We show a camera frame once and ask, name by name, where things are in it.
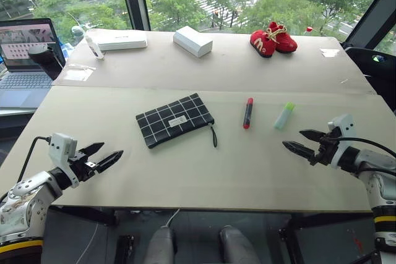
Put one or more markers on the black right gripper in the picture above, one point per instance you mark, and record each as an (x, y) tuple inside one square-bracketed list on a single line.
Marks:
[(326, 149)]

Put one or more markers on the laptop computer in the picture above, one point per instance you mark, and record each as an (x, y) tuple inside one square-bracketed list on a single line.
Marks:
[(21, 60)]

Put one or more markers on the black slanted window frame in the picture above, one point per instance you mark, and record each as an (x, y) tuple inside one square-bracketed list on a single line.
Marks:
[(368, 7)]

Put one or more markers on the red knitted baby shoe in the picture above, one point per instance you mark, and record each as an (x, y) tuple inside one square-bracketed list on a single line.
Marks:
[(263, 42), (285, 38)]

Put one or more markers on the small white bottle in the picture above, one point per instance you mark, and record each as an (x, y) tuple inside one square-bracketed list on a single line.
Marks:
[(94, 48)]

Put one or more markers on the black checkered pencil pouch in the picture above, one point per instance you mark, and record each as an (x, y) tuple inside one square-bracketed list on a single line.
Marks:
[(174, 120)]

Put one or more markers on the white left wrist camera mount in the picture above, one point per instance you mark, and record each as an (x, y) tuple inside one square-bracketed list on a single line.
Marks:
[(61, 150)]

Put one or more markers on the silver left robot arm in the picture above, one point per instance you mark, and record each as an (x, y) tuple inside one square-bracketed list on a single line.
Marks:
[(26, 197)]

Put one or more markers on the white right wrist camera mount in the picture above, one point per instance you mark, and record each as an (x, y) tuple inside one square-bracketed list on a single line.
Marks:
[(341, 134)]

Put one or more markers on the green highlighter pen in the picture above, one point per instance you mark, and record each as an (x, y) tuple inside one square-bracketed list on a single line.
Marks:
[(284, 115)]

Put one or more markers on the flat white box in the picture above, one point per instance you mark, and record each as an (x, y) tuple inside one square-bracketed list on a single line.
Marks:
[(121, 39)]

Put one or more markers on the white rectangular box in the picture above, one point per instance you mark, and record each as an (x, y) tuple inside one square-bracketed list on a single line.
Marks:
[(193, 41)]

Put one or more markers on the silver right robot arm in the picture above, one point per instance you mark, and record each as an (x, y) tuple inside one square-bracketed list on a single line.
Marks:
[(372, 177)]

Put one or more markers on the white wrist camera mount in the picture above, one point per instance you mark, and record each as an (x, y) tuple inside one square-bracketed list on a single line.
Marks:
[(61, 150), (341, 134)]

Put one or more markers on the clear plastic bag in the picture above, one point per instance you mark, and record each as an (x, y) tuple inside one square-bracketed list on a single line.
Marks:
[(75, 73)]

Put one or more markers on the black chair with green sticker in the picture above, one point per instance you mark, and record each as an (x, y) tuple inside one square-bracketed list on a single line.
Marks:
[(371, 66)]

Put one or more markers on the red black marker pen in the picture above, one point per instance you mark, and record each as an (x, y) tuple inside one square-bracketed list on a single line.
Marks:
[(248, 113)]

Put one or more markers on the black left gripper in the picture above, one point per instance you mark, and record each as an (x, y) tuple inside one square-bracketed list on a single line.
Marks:
[(81, 166)]

